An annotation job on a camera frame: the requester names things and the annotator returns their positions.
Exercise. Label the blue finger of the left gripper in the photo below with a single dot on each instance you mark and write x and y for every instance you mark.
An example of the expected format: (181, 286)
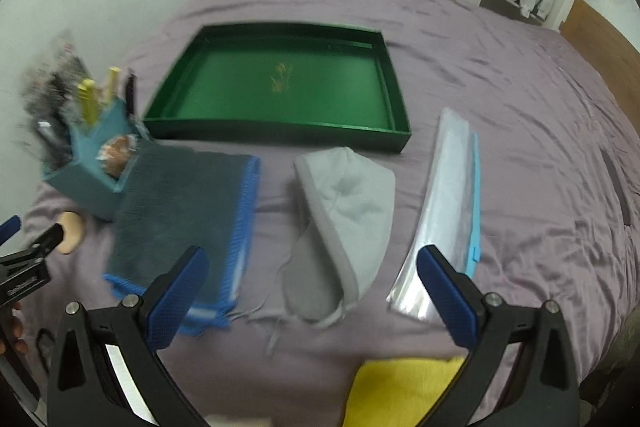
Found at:
(9, 228)
(41, 246)

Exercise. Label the clear plastic zip bag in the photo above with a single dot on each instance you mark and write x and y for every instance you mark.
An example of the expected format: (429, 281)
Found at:
(450, 215)

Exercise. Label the beige round powder puff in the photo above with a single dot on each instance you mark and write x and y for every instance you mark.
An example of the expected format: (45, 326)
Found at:
(74, 229)

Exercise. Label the black pen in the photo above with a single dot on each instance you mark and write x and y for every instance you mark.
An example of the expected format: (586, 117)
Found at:
(130, 93)

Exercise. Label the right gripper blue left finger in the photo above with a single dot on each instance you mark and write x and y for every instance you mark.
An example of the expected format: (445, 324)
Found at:
(105, 369)

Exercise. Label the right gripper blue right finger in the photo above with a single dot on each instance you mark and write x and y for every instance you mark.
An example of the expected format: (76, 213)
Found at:
(542, 387)

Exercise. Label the person's left hand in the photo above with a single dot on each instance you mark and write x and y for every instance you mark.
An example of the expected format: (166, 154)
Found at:
(17, 328)

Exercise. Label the cream pen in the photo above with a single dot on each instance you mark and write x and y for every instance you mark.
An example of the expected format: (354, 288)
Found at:
(110, 89)

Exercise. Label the packaged black items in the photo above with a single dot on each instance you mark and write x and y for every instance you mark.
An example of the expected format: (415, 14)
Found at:
(48, 94)

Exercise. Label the green shallow tray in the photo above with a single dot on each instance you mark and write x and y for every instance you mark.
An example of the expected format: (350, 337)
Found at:
(283, 83)

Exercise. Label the dark grey blue-edged cloth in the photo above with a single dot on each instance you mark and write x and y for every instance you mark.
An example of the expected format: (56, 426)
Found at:
(176, 198)

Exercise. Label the yellow towel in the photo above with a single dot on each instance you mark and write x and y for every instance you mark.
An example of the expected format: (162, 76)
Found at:
(398, 392)

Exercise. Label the yellow pen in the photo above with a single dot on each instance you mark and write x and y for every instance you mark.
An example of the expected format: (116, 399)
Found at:
(89, 104)

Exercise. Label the teal desk organizer box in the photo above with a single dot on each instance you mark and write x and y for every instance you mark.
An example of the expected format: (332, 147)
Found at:
(83, 179)

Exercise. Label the wrapped round snack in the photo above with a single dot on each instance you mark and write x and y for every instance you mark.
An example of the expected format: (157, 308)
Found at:
(114, 154)

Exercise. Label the wooden headboard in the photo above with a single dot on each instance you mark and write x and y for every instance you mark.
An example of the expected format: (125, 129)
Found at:
(608, 52)

